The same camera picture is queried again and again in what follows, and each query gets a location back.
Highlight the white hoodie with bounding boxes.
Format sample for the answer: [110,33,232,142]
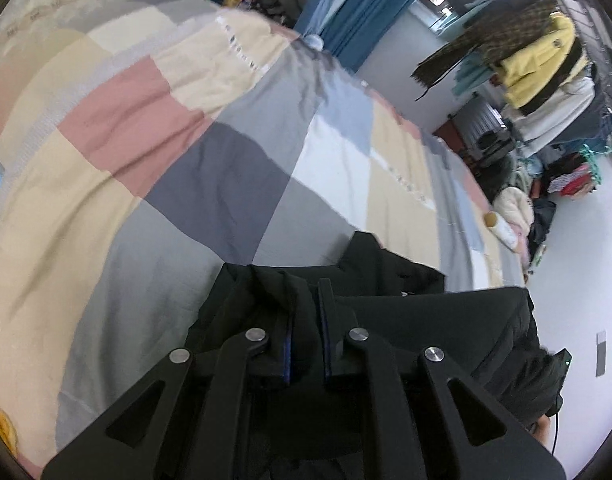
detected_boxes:
[501,72,600,154]

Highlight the yellow fleece jacket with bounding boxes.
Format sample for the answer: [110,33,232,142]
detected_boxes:
[493,12,590,109]

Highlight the pastel patchwork quilt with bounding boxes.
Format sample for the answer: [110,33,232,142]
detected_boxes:
[0,0,531,467]

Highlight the blue curtain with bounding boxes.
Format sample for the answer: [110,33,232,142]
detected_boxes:
[317,0,427,74]

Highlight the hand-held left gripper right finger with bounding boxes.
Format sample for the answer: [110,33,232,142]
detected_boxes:
[316,279,568,480]

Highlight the dark grey hanging coat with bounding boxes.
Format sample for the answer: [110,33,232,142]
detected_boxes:
[580,104,612,147]

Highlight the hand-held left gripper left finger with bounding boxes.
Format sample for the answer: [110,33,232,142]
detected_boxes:
[40,316,294,480]

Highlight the teal hanging garment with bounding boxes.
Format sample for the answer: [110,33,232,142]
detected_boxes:
[451,0,503,97]

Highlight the cream plush blanket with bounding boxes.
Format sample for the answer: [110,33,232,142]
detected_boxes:
[493,186,535,237]

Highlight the dark ribbed suitcase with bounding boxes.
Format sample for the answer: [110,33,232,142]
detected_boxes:
[433,95,515,172]

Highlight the black puffer jacket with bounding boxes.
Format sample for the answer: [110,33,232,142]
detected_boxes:
[185,230,566,480]

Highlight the hanging socks and underwear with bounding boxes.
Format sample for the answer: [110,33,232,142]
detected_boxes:
[546,161,595,199]

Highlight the pile of clothes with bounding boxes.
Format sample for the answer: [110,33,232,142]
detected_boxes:
[478,151,560,262]

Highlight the white cylindrical bottle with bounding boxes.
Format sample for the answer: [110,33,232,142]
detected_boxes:
[482,211,520,251]

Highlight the green clip hanger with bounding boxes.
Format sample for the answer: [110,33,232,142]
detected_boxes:
[578,144,608,192]

